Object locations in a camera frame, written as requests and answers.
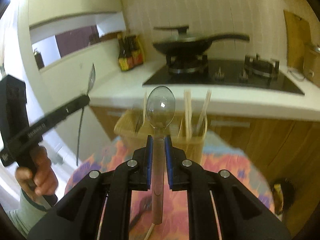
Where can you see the glass wok lid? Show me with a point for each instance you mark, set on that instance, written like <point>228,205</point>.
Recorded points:
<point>175,28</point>

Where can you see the group of wooden chopsticks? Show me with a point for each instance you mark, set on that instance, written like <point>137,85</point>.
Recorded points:
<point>188,112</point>

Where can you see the wooden cutting board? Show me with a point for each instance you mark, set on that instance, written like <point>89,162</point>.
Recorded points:
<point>297,40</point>

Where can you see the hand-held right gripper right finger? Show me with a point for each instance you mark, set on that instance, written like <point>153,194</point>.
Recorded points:
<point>168,165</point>

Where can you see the person's left hand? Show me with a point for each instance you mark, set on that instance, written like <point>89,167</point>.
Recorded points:
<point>43,175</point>

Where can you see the floral tablecloth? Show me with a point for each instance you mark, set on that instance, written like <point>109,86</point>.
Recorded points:
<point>220,161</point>

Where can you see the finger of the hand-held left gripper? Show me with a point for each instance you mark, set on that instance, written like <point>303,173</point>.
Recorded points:
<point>70,110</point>

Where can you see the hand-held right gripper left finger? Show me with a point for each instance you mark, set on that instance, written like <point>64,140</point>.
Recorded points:
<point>149,165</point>

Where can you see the beige rice cooker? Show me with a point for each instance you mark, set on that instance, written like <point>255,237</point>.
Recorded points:
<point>313,60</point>

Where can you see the dark sauce bottle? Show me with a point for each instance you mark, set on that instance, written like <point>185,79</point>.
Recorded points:
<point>138,55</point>
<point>125,57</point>

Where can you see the wooden tray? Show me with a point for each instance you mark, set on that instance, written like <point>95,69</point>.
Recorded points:
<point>108,36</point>

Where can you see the black glass gas stove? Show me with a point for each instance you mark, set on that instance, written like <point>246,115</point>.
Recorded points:
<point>275,83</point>

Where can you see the black wok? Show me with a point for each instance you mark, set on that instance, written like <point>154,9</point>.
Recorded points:
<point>185,48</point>

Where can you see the yellow packet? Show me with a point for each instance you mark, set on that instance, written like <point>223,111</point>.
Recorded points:
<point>278,197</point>

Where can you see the white kitchen countertop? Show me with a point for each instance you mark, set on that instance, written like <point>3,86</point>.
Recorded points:
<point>120,87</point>

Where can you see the person's left forearm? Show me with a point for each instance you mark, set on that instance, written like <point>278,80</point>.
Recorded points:
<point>25,212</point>

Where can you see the gas burner grate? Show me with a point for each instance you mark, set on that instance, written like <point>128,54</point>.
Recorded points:
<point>262,66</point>
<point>187,66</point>

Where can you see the beige plastic utensil basket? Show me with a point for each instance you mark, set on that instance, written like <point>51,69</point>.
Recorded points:
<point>125,127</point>

